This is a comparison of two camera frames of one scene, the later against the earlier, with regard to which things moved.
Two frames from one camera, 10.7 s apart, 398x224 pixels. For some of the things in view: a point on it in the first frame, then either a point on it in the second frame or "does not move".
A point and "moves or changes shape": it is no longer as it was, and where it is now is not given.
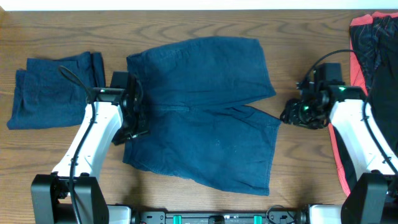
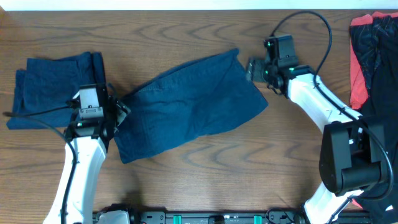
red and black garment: (374, 66) does not move
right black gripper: (290, 111) → (254, 69)
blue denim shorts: (195, 94) moves or changes shape
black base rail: (275, 214) does not move
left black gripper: (143, 117) → (120, 111)
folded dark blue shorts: (45, 96) does not move
